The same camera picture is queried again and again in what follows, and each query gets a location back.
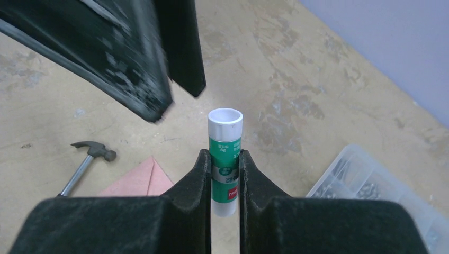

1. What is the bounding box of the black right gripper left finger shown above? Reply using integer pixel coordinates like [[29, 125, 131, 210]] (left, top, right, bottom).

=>
[[10, 149, 211, 253]]

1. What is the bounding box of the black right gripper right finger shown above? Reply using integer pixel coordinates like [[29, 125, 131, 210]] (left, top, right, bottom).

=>
[[239, 150, 427, 253]]

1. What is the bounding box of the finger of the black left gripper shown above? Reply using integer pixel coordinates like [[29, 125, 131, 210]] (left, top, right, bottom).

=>
[[154, 0, 206, 97], [1, 1, 173, 123]]

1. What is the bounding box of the black handled hammer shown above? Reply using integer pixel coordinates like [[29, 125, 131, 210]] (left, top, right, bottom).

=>
[[56, 141, 117, 197]]

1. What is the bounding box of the white green glue stick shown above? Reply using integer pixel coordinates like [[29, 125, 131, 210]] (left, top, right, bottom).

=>
[[208, 108, 243, 217]]

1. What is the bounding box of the clear plastic screw organizer box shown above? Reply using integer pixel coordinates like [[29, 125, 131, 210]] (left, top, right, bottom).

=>
[[307, 144, 448, 253]]

